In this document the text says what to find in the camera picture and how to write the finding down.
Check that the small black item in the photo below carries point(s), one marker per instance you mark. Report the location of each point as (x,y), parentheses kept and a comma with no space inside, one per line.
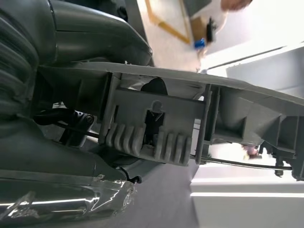
(210,31)

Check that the brown cardboard box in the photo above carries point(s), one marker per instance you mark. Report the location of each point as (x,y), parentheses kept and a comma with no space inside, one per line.
(198,28)

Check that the large yellow tape rectangle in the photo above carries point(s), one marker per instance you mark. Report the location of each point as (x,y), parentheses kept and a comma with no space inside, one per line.
(170,31)

